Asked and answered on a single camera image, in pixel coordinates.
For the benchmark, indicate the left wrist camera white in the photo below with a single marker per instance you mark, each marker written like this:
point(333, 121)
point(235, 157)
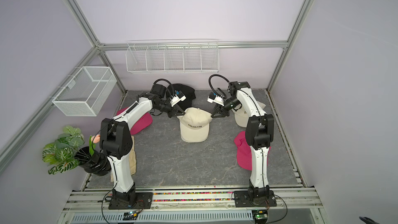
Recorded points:
point(177, 97)

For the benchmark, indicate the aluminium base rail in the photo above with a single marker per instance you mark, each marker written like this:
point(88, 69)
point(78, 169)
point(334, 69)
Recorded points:
point(193, 205)

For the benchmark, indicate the pink artificial tulip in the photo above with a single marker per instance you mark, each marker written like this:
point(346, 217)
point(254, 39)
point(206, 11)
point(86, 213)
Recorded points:
point(93, 140)

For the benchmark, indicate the white wire shelf basket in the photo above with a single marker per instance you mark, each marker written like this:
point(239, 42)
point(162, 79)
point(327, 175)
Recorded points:
point(172, 56)

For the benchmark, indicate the cream colorado cap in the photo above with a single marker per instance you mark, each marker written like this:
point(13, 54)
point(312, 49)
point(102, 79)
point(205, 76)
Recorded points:
point(195, 121)
point(194, 135)

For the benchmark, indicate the pink cap left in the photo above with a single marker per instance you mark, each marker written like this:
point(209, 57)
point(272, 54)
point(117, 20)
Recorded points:
point(140, 123)

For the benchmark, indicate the pink cap right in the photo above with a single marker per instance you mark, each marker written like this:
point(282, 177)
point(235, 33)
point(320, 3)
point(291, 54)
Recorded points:
point(243, 155)

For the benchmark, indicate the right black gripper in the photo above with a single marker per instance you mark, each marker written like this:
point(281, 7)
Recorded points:
point(221, 111)

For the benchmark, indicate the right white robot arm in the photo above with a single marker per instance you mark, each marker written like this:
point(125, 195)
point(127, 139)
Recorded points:
point(259, 132)

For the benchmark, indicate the beige cap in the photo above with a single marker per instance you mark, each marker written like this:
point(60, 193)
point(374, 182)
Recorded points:
point(132, 158)

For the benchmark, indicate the green potted plant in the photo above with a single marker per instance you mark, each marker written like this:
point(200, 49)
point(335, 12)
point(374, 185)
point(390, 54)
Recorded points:
point(60, 154)

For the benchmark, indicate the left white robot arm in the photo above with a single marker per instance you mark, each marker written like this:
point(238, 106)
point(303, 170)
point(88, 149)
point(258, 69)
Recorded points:
point(115, 138)

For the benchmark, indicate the cream Colorado cap back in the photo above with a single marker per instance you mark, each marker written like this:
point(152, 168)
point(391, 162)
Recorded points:
point(195, 121)

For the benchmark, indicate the black plant pot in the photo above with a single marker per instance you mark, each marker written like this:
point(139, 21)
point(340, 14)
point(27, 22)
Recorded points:
point(96, 164)

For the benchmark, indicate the white wire side basket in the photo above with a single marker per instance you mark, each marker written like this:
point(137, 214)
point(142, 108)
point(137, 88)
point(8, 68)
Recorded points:
point(86, 92)

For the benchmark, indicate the pink cap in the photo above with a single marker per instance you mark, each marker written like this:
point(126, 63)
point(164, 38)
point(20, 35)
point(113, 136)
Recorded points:
point(140, 123)
point(243, 155)

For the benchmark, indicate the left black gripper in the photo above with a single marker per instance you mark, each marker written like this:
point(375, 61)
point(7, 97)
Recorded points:
point(174, 110)

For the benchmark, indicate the black cap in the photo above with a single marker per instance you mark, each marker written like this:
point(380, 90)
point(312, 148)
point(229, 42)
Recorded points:
point(188, 91)

